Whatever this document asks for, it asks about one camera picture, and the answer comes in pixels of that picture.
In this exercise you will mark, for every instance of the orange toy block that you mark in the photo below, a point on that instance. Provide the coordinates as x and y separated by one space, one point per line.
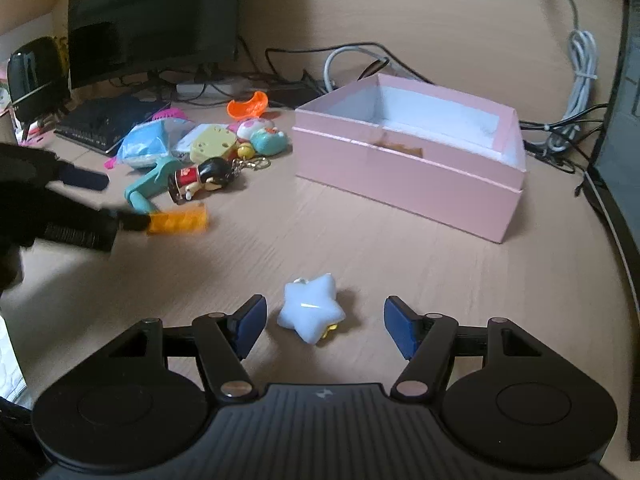
180 219

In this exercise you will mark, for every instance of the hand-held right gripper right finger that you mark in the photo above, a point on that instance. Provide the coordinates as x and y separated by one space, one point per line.
400 325

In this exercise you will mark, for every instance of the black rounded speaker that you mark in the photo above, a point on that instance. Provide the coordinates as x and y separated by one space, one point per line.
37 77

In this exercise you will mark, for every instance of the white star toy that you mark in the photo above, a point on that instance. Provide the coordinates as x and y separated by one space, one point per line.
310 307

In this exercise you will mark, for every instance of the pink plastic strainer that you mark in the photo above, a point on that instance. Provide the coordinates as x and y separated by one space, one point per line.
172 114

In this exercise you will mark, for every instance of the blue tissue packet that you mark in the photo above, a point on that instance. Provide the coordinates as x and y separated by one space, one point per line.
145 145

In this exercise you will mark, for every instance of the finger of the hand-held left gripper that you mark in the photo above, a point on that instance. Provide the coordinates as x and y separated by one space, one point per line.
131 221
85 179

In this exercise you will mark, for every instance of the wooden desktop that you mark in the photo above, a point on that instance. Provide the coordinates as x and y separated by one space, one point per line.
260 245

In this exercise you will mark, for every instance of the pink cardboard box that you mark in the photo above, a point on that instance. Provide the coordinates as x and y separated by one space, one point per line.
400 180

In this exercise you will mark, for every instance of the orange crescent toy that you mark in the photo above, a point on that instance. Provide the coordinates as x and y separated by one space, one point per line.
247 106

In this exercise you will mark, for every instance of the black computer monitor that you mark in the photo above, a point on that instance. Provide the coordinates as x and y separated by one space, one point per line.
150 15

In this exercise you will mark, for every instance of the dark screen edge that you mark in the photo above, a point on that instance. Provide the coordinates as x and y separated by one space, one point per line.
617 135

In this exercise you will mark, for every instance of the black-haired doll figure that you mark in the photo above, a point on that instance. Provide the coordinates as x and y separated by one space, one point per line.
202 177

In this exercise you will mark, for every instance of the pink and teal round toy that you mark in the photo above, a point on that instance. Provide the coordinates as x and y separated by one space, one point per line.
262 135

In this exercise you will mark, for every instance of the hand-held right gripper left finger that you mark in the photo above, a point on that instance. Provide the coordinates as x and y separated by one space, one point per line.
250 322

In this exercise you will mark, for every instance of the white power strip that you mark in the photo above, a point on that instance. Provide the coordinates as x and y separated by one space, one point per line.
220 87

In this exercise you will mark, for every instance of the black power adapter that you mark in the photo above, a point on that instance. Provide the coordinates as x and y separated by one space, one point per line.
295 95

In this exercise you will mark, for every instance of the teal plastic holder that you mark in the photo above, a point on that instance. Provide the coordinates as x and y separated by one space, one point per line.
150 185

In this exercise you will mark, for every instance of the yellow cheese toy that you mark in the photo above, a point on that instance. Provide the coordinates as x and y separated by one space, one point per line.
207 142

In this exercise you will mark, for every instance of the black flat electronic device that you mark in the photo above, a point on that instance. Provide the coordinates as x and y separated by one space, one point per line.
107 122

